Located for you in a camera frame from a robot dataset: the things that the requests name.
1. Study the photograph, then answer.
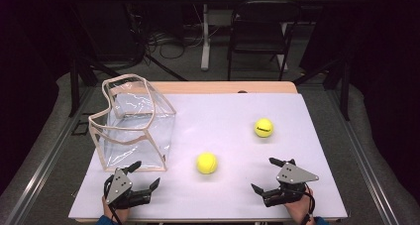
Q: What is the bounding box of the tangle of floor cables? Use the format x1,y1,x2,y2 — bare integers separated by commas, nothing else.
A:
125,3,232,65

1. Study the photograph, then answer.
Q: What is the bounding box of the white table mat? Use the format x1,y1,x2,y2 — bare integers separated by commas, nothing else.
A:
67,92,349,221

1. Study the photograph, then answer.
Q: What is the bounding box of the plain yellow tennis ball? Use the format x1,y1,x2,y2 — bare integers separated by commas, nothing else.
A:
195,152,219,175

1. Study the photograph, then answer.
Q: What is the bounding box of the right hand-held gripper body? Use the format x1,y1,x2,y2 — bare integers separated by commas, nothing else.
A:
262,159,320,208

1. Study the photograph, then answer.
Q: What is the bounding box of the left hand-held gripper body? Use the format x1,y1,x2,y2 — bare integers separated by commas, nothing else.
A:
103,168,154,210

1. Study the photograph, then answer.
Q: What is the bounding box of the aluminium frame rail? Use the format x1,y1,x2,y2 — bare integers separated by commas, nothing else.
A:
326,85,400,225
3,85,97,225

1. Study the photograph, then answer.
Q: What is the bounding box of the person's right hand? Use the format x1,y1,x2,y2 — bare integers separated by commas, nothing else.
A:
284,189,315,224

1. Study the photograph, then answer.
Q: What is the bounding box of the hand-held gripper cable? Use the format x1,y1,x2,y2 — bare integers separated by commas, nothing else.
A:
103,174,124,225
302,184,317,225

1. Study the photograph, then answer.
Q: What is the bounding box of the person's left hand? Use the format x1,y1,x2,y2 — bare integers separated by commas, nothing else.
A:
102,197,131,224

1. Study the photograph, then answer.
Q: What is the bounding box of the left hand-held gripper cable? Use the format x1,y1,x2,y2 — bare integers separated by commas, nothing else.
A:
103,174,124,225

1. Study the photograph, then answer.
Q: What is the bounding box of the black metal stand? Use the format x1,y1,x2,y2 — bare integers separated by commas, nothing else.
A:
67,53,117,119
291,57,352,122

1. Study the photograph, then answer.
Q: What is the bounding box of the yellow tennis ball black print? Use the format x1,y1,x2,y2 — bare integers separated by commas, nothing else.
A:
254,117,274,139

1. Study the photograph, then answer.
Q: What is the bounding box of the right hand-held gripper cable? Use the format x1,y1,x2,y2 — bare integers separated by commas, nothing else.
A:
302,184,317,225

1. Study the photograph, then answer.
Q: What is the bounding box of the clear plastic bag beige trim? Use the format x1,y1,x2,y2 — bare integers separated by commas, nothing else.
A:
87,73,177,173

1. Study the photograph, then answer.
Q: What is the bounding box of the black folding chair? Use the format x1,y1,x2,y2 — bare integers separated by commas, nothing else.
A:
227,0,302,82

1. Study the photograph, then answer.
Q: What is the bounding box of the white-legged desk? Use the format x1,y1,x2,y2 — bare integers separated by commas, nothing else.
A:
181,0,332,72

